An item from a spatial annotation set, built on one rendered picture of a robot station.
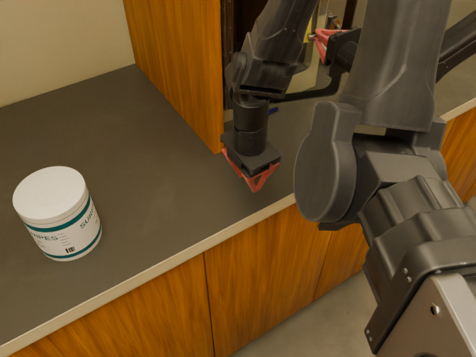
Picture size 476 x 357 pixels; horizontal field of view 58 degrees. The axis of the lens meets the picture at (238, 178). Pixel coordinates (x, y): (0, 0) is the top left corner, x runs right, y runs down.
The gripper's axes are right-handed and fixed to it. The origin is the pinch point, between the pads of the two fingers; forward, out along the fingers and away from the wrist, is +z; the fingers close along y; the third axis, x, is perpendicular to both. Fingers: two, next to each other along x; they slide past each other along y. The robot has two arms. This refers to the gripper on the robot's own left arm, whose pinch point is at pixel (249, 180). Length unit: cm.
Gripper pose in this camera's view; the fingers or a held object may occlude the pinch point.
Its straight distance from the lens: 80.7
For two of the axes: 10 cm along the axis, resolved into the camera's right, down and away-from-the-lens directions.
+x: -8.4, 4.1, -3.6
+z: 0.1, 6.7, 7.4
